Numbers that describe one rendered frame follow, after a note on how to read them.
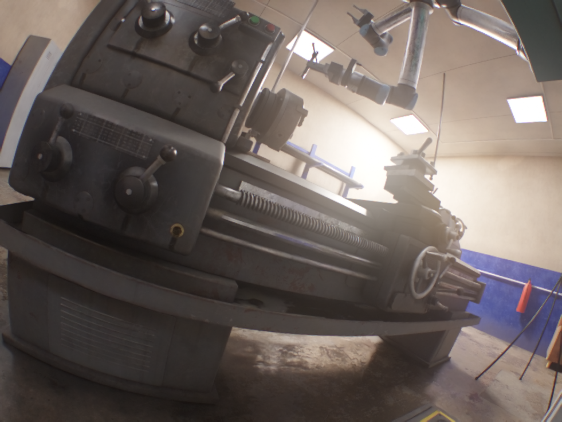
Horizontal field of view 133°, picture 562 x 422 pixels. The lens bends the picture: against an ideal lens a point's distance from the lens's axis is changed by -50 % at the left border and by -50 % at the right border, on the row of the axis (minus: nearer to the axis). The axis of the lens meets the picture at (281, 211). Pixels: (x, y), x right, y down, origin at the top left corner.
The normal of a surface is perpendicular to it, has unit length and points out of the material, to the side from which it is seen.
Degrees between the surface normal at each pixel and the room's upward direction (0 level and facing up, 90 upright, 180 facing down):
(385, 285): 90
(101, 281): 90
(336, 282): 90
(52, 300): 90
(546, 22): 180
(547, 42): 180
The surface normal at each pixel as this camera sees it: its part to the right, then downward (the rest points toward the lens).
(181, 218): 0.40, 0.11
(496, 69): -0.34, 0.94
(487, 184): -0.85, -0.33
